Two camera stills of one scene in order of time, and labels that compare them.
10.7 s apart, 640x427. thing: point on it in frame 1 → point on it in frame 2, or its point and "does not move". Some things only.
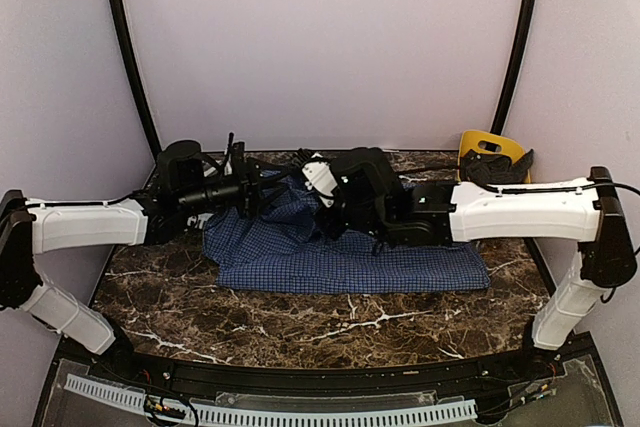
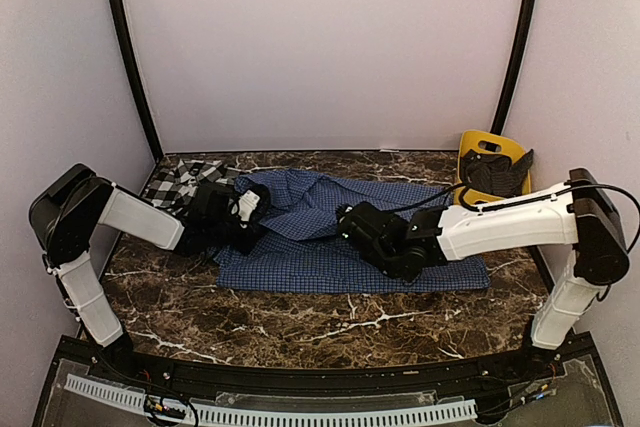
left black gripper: [249, 179] → [251, 236]
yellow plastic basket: [490, 143] does not move
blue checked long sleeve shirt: [281, 247] does not move
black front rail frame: [513, 369] does not move
